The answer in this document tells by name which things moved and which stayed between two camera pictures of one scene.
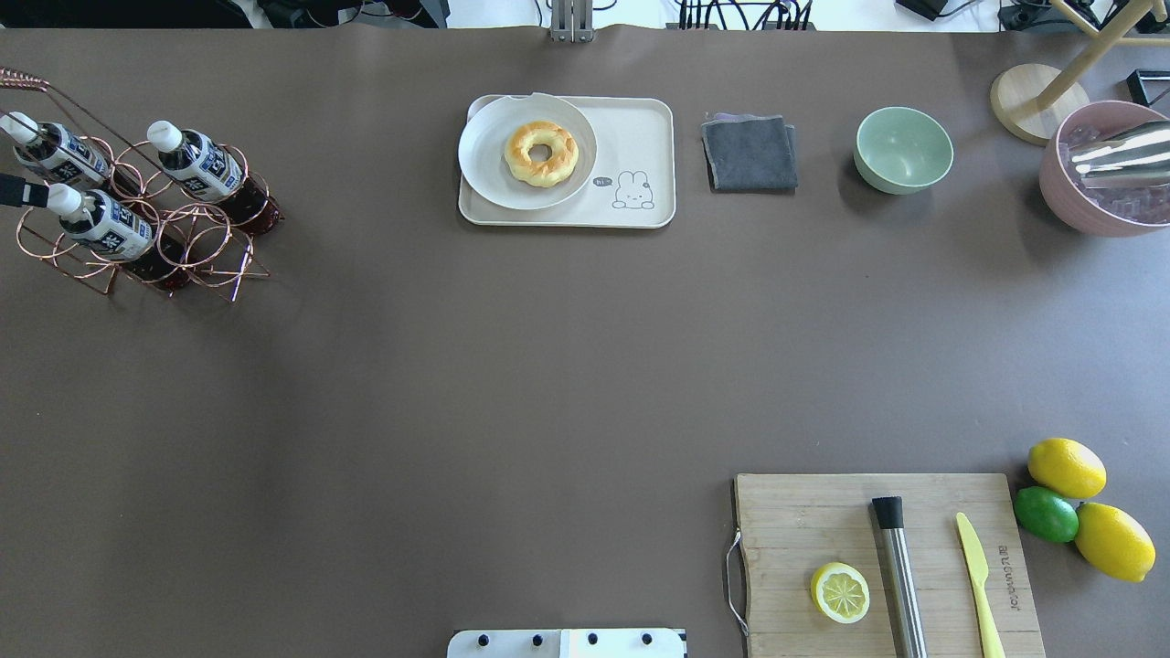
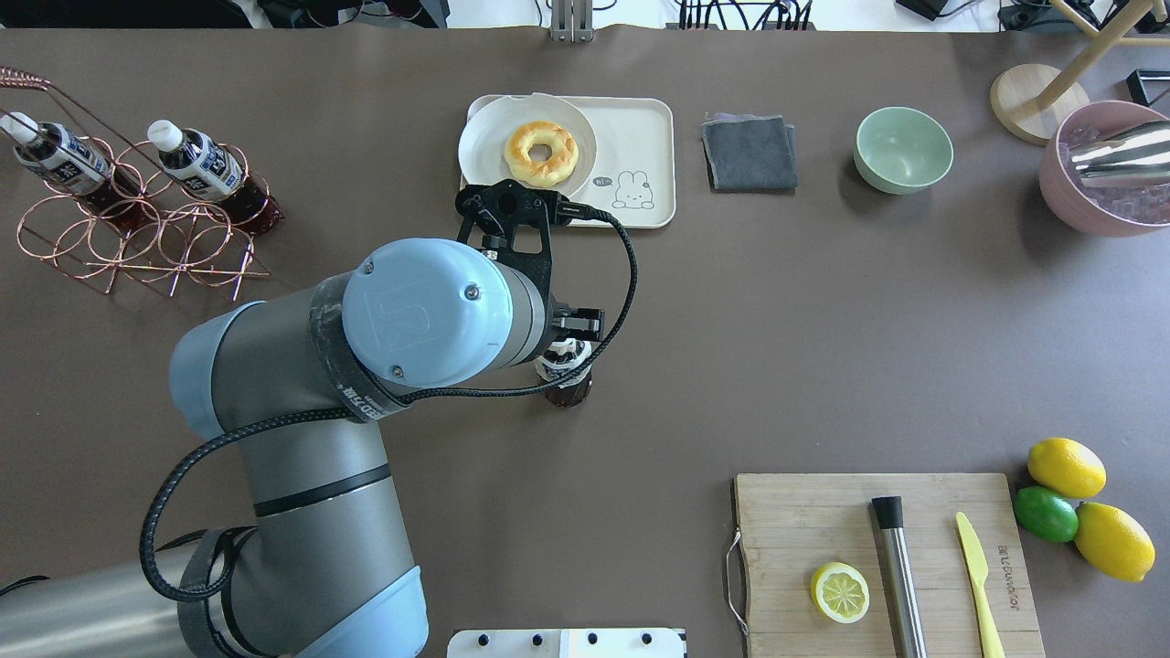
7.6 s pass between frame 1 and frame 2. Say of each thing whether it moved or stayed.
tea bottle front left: stayed
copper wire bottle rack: stayed
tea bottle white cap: moved
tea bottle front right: stayed
